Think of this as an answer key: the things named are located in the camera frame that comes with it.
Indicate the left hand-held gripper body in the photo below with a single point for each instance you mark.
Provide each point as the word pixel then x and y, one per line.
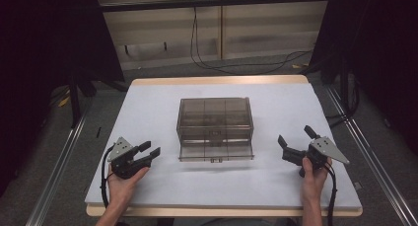
pixel 122 157

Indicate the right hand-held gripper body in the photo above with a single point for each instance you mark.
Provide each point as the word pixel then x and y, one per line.
pixel 318 152

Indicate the smoky transparent drawer box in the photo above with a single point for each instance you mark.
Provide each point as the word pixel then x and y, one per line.
pixel 215 129

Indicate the person's right hand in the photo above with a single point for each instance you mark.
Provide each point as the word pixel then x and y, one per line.
pixel 313 180

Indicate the person's left hand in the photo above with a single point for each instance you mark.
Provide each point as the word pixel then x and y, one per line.
pixel 124 186

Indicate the white table mat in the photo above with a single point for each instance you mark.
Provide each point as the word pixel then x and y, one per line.
pixel 154 120

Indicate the black metal stand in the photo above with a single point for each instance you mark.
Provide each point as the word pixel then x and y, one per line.
pixel 75 97

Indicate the black curtain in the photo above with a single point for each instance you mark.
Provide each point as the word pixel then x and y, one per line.
pixel 49 55
pixel 378 48

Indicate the black horizontal bar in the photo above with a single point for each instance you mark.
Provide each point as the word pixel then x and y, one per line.
pixel 213 2

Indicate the aluminium floor rail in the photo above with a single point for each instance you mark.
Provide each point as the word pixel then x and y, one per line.
pixel 371 160
pixel 55 173

